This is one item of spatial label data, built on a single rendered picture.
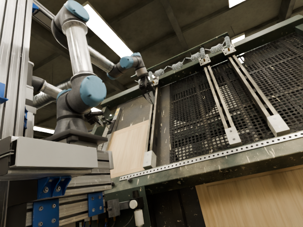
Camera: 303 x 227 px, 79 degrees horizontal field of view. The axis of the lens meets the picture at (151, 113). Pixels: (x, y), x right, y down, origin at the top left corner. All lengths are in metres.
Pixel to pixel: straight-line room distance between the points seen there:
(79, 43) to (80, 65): 0.11
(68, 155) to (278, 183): 1.13
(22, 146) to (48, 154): 0.07
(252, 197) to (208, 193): 0.25
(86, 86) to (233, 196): 1.05
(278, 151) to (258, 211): 0.41
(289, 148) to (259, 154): 0.13
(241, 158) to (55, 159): 0.87
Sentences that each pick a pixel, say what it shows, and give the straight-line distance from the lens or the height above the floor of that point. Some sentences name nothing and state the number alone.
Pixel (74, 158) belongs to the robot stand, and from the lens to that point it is 0.61.
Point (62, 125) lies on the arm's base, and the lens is 0.85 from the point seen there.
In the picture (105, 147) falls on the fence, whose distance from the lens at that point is 1.75.
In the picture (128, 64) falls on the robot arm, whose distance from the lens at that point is 1.17.
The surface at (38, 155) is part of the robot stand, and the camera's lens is 0.54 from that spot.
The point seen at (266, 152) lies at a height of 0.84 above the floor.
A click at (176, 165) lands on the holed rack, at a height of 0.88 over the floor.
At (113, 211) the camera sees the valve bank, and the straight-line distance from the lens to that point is 1.23.
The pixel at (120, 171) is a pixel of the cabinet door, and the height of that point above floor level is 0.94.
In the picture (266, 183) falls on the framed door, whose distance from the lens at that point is 1.33.
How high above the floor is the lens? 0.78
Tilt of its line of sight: 22 degrees up
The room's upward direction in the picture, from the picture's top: 12 degrees counter-clockwise
